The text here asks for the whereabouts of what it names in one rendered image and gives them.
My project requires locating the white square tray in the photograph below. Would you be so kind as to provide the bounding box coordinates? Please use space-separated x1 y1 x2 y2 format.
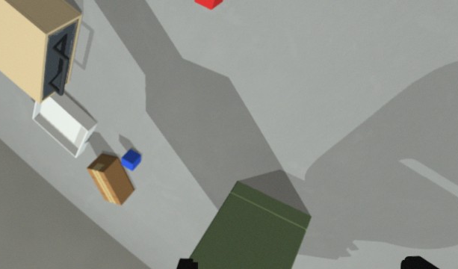
32 93 97 158

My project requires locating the blue block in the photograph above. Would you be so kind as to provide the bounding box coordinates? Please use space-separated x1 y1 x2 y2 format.
122 149 141 171

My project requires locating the red block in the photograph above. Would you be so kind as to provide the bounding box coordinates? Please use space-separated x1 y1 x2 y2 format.
194 0 223 10

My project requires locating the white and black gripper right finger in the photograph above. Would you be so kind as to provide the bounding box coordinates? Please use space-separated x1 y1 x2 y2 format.
400 256 439 269

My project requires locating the brown cardboard box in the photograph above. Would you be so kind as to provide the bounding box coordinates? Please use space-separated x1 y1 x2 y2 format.
87 154 134 205

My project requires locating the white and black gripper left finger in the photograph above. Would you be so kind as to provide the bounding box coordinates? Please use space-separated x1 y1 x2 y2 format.
176 259 198 269

